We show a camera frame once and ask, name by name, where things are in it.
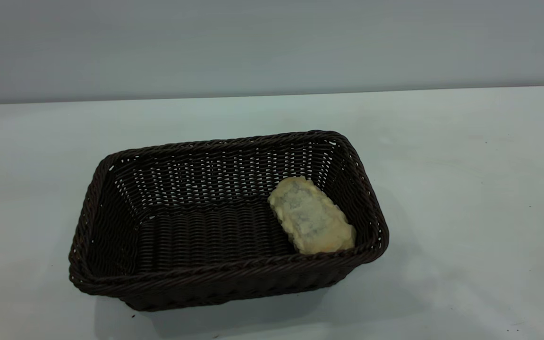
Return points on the black wicker basket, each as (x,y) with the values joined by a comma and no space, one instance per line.
(196,236)

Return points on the striped golden bread roll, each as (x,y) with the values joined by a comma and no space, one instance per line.
(310,217)

